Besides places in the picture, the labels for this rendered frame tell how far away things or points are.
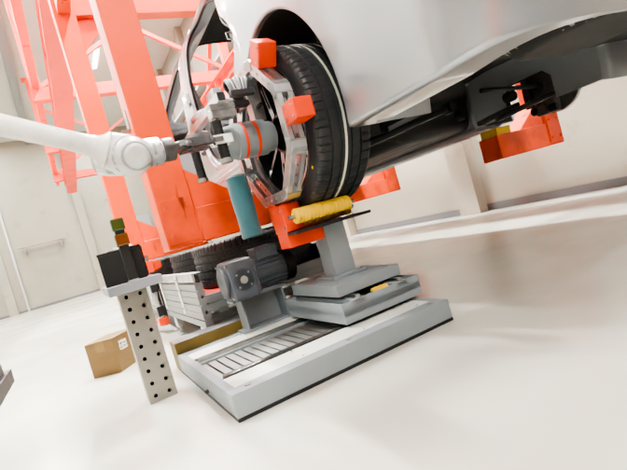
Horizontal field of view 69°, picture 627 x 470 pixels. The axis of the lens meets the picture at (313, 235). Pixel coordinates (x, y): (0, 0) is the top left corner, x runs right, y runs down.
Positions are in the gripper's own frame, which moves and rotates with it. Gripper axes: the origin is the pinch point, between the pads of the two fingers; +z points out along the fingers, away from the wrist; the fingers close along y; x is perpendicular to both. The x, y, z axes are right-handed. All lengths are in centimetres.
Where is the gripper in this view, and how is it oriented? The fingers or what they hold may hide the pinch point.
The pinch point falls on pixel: (221, 140)
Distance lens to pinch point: 163.4
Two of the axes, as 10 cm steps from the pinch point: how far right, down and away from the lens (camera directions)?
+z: 8.5, -2.6, 4.6
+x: -2.7, -9.6, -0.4
